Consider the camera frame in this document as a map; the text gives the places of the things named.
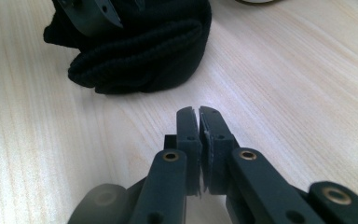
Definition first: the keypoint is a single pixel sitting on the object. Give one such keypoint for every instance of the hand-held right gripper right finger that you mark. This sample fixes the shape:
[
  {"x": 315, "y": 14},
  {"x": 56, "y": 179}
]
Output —
[{"x": 248, "y": 180}]

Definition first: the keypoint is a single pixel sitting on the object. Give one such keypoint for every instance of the black sock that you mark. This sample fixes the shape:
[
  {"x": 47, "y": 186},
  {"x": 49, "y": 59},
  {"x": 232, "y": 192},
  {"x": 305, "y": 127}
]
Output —
[{"x": 143, "y": 56}]

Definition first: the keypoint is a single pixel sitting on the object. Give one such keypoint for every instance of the light blue divided storage box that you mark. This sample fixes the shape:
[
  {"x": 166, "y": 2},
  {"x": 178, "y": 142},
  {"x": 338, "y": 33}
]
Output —
[{"x": 256, "y": 1}]

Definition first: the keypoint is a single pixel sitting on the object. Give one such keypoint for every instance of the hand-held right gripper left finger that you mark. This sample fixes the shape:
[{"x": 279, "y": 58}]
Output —
[{"x": 174, "y": 174}]

